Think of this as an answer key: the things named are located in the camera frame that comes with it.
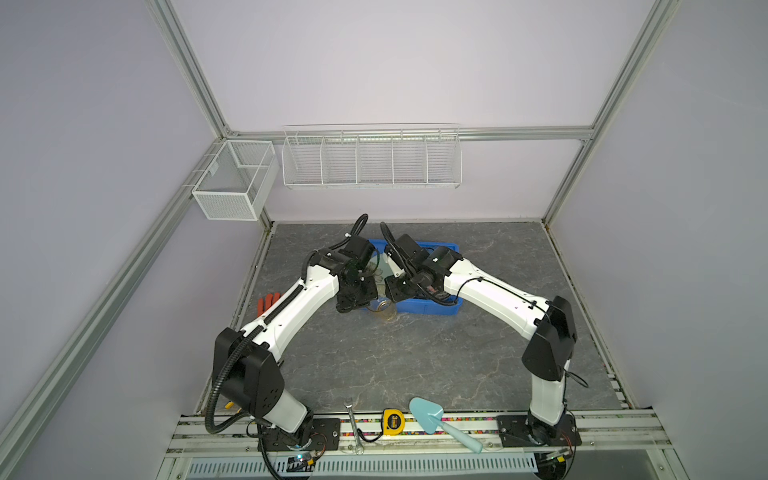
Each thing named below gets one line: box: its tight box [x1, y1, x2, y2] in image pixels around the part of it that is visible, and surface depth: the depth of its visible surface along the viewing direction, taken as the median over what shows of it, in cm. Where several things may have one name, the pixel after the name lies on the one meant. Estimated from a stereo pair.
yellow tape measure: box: [383, 409, 405, 436], surface depth 75 cm
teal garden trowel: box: [409, 396, 483, 454], surface depth 78 cm
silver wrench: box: [344, 399, 364, 455], surface depth 77 cm
